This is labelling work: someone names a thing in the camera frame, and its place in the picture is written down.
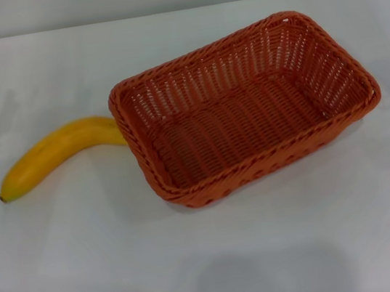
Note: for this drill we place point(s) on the orange woven plastic basket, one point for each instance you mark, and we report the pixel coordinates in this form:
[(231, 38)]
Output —
[(243, 124)]

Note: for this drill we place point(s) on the yellow banana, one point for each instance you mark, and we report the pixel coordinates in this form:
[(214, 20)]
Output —
[(52, 149)]

